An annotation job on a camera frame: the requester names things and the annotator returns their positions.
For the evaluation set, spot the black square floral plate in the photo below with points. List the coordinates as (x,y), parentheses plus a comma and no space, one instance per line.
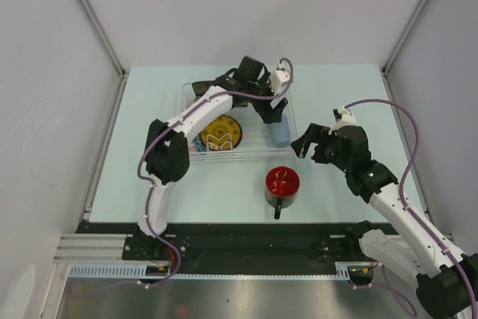
(200,88)

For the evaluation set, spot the brown patterned bowl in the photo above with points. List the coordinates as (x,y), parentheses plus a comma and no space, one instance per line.
(192,101)

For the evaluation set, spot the clear wire dish rack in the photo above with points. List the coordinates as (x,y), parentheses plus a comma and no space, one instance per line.
(256,142)

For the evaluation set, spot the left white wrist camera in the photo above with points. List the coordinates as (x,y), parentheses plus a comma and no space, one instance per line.
(279,79)

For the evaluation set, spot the right slotted cable duct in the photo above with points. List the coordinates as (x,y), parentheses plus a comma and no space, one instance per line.
(356,268)

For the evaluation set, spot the slotted cable duct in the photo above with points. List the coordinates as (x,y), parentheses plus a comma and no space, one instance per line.
(118,271)
(356,268)

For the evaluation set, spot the light blue cup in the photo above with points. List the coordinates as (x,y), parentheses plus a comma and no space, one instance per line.
(279,133)

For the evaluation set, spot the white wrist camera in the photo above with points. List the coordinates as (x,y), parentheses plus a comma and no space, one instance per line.
(343,117)
(279,79)

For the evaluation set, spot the red black mug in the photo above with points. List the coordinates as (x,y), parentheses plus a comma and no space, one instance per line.
(281,188)

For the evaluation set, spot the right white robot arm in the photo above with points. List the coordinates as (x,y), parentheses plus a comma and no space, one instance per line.
(443,276)

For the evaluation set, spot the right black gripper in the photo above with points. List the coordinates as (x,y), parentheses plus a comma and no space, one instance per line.
(314,134)

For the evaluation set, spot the yellow round patterned plate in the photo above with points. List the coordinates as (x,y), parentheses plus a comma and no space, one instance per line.
(222,134)

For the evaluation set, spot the blue patterned bowl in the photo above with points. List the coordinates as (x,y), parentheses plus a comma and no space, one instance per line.
(197,145)

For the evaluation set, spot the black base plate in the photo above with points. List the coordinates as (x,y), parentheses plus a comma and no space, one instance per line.
(256,265)

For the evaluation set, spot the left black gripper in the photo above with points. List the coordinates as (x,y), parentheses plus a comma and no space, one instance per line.
(268,113)

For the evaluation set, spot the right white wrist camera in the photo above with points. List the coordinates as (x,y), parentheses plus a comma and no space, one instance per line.
(343,117)

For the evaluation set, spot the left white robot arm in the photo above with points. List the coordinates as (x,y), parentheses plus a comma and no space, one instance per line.
(166,159)

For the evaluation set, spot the left slotted cable duct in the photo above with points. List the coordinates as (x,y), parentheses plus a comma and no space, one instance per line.
(118,271)

